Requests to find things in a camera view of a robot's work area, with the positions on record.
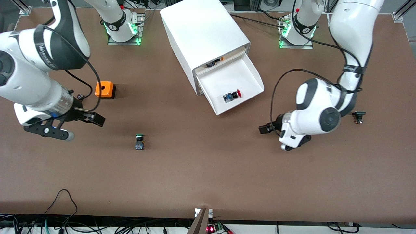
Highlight black looped cable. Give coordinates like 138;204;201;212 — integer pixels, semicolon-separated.
44;189;78;225

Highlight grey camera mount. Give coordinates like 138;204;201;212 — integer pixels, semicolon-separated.
187;208;214;234

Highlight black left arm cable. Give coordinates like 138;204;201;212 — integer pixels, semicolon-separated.
270;0;364;137

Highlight red push button switch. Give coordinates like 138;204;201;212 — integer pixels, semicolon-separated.
223;89;242;104

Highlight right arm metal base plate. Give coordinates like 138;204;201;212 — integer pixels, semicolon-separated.
107;13;145;46

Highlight aluminium frame profile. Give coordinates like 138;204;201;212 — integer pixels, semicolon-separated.
392;0;416;22
11;0;32;16

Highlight small black orange component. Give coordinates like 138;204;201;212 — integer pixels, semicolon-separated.
206;57;225;69

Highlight black push button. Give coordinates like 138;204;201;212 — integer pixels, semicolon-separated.
352;111;367;125

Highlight circuit board with red LED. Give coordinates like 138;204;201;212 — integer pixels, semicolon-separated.
206;222;234;234

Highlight tangled black cable bundle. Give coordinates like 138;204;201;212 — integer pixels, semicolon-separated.
0;213;195;234

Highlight black cable on table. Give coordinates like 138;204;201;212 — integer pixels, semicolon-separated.
228;14;286;28

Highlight orange button enclosure box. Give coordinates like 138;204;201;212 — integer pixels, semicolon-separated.
95;81;116;100

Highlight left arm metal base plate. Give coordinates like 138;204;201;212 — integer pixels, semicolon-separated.
279;16;314;50

